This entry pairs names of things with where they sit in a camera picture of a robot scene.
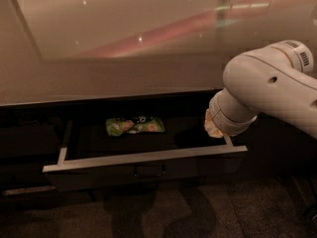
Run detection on dark drawer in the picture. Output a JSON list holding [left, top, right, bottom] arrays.
[[0, 162, 49, 186], [0, 185, 96, 213], [43, 116, 247, 191], [0, 125, 60, 158]]

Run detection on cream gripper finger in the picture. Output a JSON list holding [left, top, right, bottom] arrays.
[[204, 110, 223, 138]]

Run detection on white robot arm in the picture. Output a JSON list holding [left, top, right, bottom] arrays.
[[204, 40, 317, 138]]

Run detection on green snack bag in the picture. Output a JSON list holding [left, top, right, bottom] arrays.
[[105, 116, 165, 137]]

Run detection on white rounded gripper body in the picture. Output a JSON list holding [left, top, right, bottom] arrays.
[[208, 94, 258, 137]]

